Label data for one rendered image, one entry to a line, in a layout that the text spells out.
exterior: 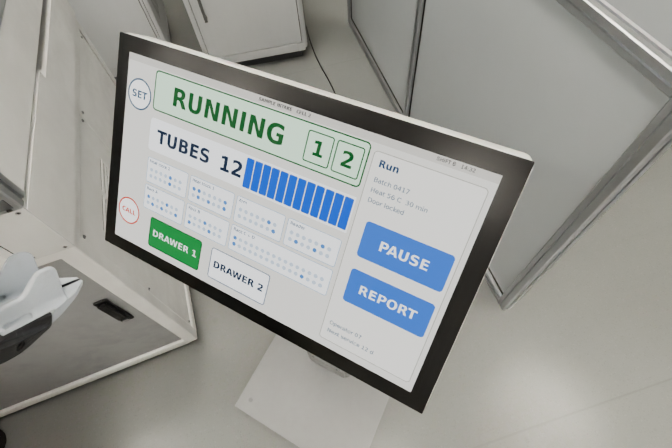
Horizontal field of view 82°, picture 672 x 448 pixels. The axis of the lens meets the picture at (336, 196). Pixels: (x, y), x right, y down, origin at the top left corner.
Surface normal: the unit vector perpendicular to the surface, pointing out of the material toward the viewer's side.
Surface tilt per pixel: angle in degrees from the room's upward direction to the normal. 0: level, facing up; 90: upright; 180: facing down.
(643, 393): 0
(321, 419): 3
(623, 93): 90
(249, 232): 50
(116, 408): 0
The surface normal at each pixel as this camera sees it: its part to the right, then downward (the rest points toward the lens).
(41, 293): 0.90, 0.34
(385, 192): -0.39, 0.21
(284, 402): -0.07, -0.53
